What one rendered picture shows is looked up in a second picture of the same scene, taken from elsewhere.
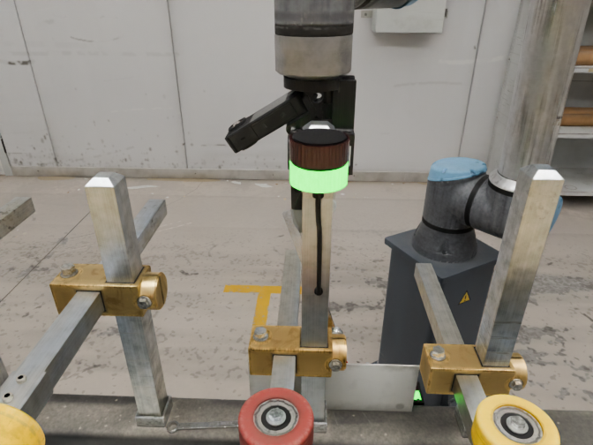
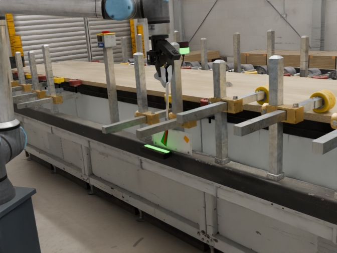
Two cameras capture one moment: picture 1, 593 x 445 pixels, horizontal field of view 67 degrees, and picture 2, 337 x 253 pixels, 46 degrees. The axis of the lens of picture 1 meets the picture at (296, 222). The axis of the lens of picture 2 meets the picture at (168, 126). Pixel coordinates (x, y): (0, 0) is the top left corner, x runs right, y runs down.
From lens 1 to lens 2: 203 cm
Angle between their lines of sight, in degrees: 117
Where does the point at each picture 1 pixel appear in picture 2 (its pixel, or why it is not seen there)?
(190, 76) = not seen: outside the picture
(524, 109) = (9, 81)
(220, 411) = (202, 157)
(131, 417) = (230, 163)
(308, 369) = not seen: hidden behind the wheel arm
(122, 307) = not seen: hidden behind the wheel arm
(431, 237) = (7, 184)
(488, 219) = (17, 146)
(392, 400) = (158, 140)
